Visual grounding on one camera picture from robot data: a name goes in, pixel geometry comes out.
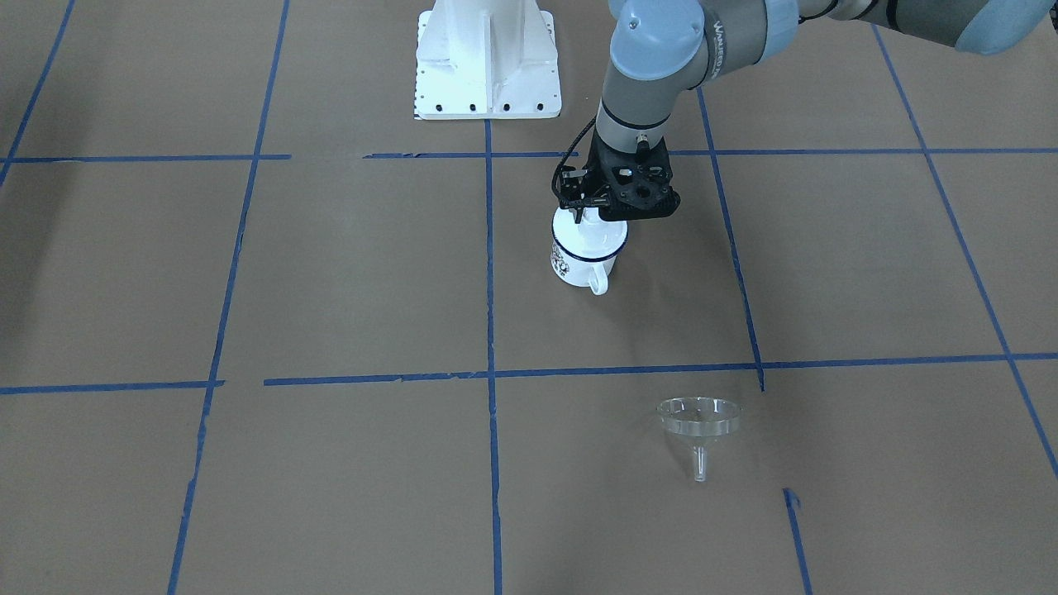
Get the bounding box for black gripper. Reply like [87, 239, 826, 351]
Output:
[555, 132, 681, 221]

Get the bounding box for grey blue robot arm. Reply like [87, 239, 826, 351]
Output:
[551, 1, 1055, 221]

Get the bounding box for brown paper table cover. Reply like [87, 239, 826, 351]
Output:
[2, 1, 1056, 594]

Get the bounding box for clear glass funnel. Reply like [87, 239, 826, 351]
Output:
[656, 397, 743, 483]

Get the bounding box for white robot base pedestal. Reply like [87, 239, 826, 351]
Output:
[413, 1, 562, 121]

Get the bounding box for white mug lid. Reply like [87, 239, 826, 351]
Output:
[551, 208, 630, 262]

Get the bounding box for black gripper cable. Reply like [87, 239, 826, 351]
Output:
[553, 118, 598, 193]

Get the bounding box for white enamel mug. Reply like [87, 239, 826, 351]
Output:
[550, 208, 630, 295]

